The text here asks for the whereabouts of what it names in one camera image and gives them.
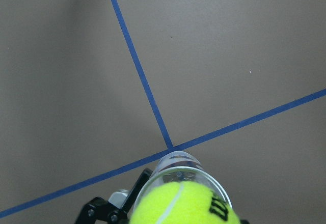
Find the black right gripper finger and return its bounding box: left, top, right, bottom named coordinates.
left=240, top=219, right=250, bottom=224

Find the tennis ball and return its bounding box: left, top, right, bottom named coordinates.
left=129, top=181, right=241, bottom=224

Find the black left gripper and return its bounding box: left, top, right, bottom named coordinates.
left=74, top=168, right=152, bottom=223

